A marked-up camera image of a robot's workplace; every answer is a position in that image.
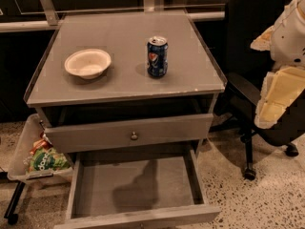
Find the black office chair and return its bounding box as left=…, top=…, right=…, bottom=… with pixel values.
left=211, top=0, right=305, bottom=180

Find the grey drawer cabinet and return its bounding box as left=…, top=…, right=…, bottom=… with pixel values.
left=23, top=10, right=228, bottom=229

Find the grey top drawer with knob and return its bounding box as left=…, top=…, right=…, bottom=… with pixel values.
left=45, top=114, right=213, bottom=153

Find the green chip bag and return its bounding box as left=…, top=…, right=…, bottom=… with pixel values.
left=29, top=148, right=70, bottom=172

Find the blue pepsi can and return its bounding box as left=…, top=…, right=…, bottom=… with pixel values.
left=147, top=35, right=168, bottom=77

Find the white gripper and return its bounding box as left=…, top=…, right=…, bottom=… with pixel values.
left=250, top=0, right=305, bottom=129

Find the open grey middle drawer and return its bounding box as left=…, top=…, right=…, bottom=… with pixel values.
left=54, top=147, right=220, bottom=229

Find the metal rail with brackets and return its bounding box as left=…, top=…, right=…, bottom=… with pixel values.
left=0, top=0, right=225, bottom=32

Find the red snack bag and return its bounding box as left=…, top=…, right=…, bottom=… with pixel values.
left=30, top=133, right=52, bottom=155

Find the white paper bowl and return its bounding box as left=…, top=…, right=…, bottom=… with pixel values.
left=64, top=49, right=112, bottom=79

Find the clear plastic bin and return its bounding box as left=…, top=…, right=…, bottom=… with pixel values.
left=8, top=114, right=73, bottom=188

